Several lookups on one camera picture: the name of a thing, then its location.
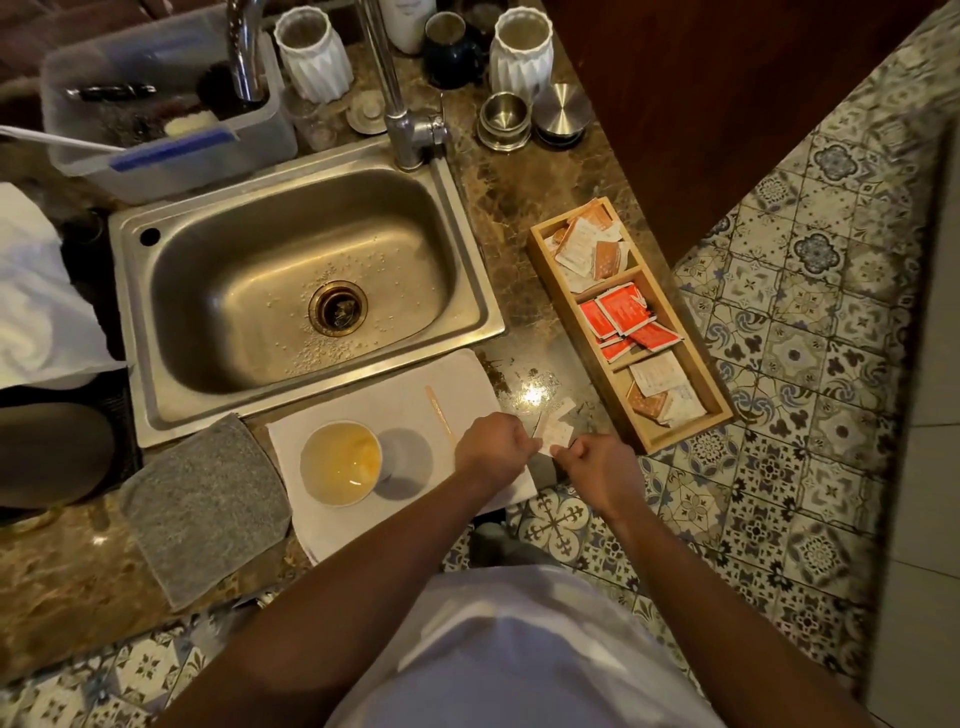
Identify person's right hand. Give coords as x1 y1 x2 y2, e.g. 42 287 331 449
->
550 433 648 522

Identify person's left hand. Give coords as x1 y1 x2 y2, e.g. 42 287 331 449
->
454 411 544 490

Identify white paper sachet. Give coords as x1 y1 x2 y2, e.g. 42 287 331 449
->
531 396 578 459

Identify person's right forearm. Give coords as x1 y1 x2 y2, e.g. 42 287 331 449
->
600 496 875 728

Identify person's left forearm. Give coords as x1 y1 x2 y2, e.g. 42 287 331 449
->
153 468 513 728

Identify wooden stir stick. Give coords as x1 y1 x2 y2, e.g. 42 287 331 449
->
423 384 458 445

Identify brown orange sachet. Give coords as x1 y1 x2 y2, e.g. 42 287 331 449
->
625 381 669 422

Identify person's grey shoe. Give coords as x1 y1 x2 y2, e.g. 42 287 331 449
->
468 522 558 570

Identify white paper napkin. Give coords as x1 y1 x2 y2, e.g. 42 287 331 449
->
265 348 540 566

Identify plain white sachet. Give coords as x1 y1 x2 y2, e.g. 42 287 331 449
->
627 350 692 399
659 383 708 429

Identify wooden compartment tray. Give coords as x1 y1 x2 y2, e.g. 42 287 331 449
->
526 196 737 457

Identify large red sachet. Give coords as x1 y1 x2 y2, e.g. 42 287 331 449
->
595 282 658 337

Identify white cup with tea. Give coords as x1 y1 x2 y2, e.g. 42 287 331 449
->
299 419 386 510

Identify person's white shirt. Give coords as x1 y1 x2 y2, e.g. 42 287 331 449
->
325 565 726 728

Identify brass sink drain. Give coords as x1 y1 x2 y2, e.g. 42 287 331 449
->
308 280 369 339

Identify stacked steel cups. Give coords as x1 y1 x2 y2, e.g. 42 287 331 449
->
477 90 534 154

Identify grey cleaning cloth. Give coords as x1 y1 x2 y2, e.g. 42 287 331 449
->
119 412 293 613

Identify round steel lid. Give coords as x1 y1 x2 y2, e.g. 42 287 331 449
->
531 81 596 150

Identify chrome sink faucet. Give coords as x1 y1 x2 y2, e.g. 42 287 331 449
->
352 0 452 173

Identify small white sink plug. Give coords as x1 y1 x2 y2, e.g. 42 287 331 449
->
345 89 388 137

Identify stainless steel sink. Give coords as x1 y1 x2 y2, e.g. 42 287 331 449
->
108 135 508 450

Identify clear drinking glass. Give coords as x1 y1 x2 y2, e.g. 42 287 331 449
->
288 90 340 153

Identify white ribbed vase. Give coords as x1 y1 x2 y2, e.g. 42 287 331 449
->
273 6 355 105
488 6 555 104

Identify dark blue mug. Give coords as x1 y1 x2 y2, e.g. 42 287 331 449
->
421 10 486 92

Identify clear plastic storage container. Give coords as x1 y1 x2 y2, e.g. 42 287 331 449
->
39 3 300 206

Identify white bottle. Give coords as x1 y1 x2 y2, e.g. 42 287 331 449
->
378 0 438 56

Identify dark round pot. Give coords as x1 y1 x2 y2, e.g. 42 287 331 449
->
0 400 118 512

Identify chrome curved tap spout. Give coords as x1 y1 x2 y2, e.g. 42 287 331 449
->
225 0 270 105

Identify white towel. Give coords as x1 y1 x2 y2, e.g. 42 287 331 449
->
0 181 128 392

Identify black pen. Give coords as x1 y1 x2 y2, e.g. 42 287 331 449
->
65 81 159 103

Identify thin white stick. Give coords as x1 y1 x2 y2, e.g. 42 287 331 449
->
0 123 126 154

